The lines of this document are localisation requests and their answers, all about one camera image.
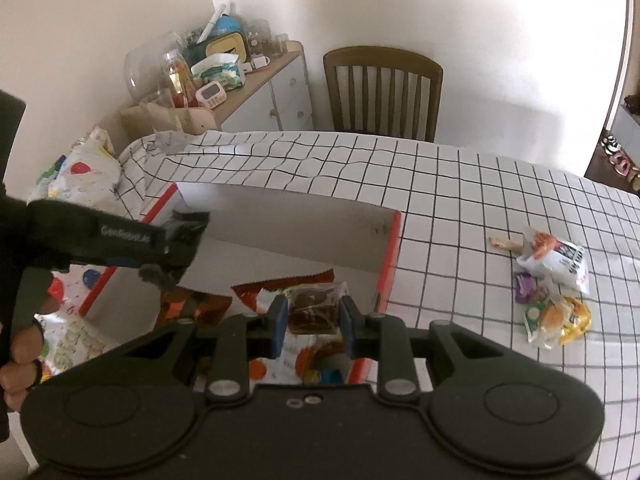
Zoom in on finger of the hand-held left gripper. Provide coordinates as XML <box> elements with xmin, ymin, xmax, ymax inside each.
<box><xmin>166</xmin><ymin>210</ymin><xmax>211</xmax><ymax>272</ymax></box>
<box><xmin>119</xmin><ymin>257</ymin><xmax>187</xmax><ymax>289</ymax></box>

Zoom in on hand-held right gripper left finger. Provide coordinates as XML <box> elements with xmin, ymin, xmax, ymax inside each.
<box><xmin>115</xmin><ymin>294</ymin><xmax>290</xmax><ymax>402</ymax></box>

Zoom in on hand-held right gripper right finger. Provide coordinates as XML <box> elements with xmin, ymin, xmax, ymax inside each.
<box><xmin>339</xmin><ymin>295</ymin><xmax>506</xmax><ymax>402</ymax></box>

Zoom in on red chip bag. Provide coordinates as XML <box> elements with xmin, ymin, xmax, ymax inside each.
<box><xmin>231</xmin><ymin>269</ymin><xmax>335</xmax><ymax>312</ymax></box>

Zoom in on brown cake packet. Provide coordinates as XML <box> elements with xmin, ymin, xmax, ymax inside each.
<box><xmin>286</xmin><ymin>282</ymin><xmax>348</xmax><ymax>335</ymax></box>

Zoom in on brown orange chip bag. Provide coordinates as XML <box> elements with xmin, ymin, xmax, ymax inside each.
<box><xmin>160</xmin><ymin>290</ymin><xmax>233</xmax><ymax>332</ymax></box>

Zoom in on red cardboard box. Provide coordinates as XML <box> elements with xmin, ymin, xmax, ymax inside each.
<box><xmin>77</xmin><ymin>181</ymin><xmax>403</xmax><ymax>386</ymax></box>

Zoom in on small purple snack packet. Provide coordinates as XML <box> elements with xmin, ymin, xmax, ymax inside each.
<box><xmin>514</xmin><ymin>272</ymin><xmax>538</xmax><ymax>305</ymax></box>

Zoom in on yellow burger-print snack packet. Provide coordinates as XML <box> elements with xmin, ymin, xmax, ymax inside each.
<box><xmin>522</xmin><ymin>294</ymin><xmax>592</xmax><ymax>350</ymax></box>

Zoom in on white black-print snack packet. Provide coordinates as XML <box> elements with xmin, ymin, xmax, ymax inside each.
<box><xmin>515</xmin><ymin>225</ymin><xmax>591</xmax><ymax>295</ymax></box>

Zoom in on person's left hand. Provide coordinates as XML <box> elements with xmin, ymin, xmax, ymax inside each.
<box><xmin>0</xmin><ymin>266</ymin><xmax>56</xmax><ymax>412</ymax></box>

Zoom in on balloon-print plastic bag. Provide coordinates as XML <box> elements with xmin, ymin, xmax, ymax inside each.
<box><xmin>27</xmin><ymin>126</ymin><xmax>126</xmax><ymax>378</ymax></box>

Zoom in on white kitchen timer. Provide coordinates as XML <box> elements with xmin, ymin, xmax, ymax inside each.
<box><xmin>196</xmin><ymin>81</ymin><xmax>228</xmax><ymax>110</ymax></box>

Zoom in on glass bottle orange contents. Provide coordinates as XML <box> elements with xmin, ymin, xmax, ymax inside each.
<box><xmin>161</xmin><ymin>49</ymin><xmax>198</xmax><ymax>108</ymax></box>

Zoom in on tissue pack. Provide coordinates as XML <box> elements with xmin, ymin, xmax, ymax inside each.
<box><xmin>191</xmin><ymin>52</ymin><xmax>247</xmax><ymax>92</ymax></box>

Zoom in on white sideboard cabinet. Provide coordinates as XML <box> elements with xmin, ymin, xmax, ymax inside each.
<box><xmin>120</xmin><ymin>40</ymin><xmax>316</xmax><ymax>136</ymax></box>

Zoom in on large glass bowl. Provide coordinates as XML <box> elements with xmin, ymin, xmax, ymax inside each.
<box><xmin>123</xmin><ymin>31</ymin><xmax>188</xmax><ymax>101</ymax></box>

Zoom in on checked tablecloth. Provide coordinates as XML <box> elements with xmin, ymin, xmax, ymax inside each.
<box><xmin>117</xmin><ymin>130</ymin><xmax>640</xmax><ymax>480</ymax></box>

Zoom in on teal yellow bag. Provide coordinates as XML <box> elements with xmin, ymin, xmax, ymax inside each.
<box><xmin>182</xmin><ymin>15</ymin><xmax>248</xmax><ymax>68</ymax></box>

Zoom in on group of glass jars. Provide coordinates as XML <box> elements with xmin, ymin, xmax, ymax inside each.
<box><xmin>245</xmin><ymin>19</ymin><xmax>290</xmax><ymax>58</ymax></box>

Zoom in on white plastic tube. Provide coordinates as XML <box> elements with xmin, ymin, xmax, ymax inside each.
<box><xmin>196</xmin><ymin>2</ymin><xmax>233</xmax><ymax>45</ymax></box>

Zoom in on wooden chair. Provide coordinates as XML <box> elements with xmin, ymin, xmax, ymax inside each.
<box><xmin>322</xmin><ymin>46</ymin><xmax>445</xmax><ymax>143</ymax></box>

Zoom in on row of shoes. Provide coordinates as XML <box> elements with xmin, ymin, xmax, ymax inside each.
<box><xmin>600</xmin><ymin>132</ymin><xmax>640</xmax><ymax>188</ymax></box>

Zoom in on white wardrobe cabinet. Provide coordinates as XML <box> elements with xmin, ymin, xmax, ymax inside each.
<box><xmin>610</xmin><ymin>95</ymin><xmax>640</xmax><ymax>146</ymax></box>

